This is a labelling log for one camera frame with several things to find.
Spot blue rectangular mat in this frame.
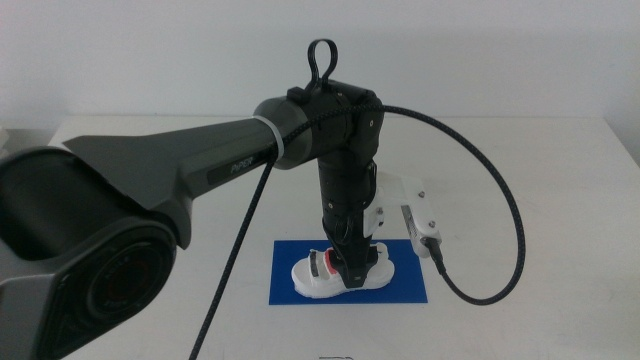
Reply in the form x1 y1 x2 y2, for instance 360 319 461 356
268 238 429 306

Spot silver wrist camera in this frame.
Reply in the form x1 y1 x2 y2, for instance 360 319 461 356
400 202 444 260

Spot black braided cable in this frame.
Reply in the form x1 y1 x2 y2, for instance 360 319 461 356
187 102 527 360

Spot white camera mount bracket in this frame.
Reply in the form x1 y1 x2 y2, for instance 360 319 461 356
363 171 437 237

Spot white zip tie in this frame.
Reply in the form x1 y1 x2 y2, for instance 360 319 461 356
252 114 286 162

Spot white sandal black red straps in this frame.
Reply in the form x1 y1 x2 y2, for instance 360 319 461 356
290 241 396 300

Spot thin black cable loop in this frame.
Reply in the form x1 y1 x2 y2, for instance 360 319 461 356
306 38 340 94

